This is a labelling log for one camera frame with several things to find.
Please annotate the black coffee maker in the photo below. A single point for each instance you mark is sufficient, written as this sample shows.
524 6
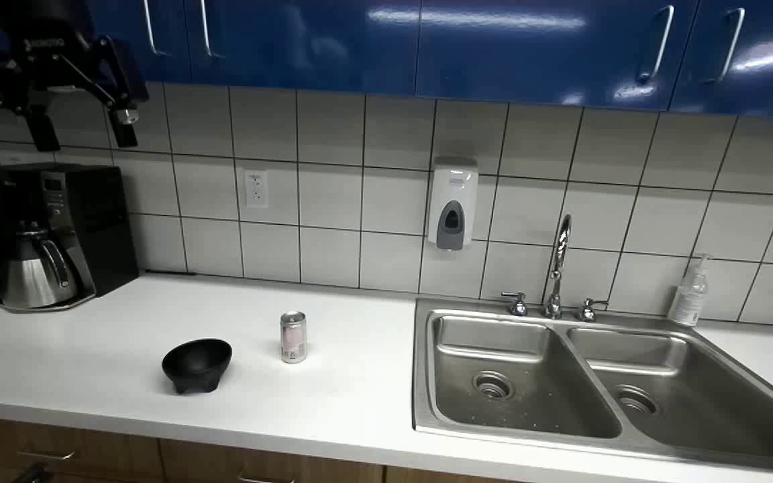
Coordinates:
84 209

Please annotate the clear soap pump bottle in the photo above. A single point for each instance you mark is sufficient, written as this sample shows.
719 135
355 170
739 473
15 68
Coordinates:
690 294

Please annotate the black bowl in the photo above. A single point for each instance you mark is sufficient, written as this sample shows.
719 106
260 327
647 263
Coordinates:
196 365

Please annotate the white wall outlet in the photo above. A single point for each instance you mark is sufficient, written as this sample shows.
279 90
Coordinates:
255 188

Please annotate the white wall soap dispenser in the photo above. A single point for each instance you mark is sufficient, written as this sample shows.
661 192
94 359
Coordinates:
451 202

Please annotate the wooden lower cabinet drawers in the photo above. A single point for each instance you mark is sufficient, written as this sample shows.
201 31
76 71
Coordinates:
53 455

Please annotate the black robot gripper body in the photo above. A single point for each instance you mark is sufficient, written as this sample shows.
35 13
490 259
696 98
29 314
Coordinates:
53 47

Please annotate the silver soda can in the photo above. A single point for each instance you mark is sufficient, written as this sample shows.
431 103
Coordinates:
294 335

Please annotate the stainless steel double sink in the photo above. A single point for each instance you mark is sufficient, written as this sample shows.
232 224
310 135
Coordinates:
621 387

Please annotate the chrome sink faucet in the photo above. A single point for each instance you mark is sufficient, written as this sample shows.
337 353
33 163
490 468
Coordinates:
551 299

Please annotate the blue upper cabinets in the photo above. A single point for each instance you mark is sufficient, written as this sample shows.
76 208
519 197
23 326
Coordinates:
633 53

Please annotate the steel coffee carafe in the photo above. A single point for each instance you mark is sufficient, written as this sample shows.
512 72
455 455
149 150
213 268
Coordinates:
35 271

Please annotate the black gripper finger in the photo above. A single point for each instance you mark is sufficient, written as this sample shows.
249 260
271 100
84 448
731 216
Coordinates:
122 120
40 130

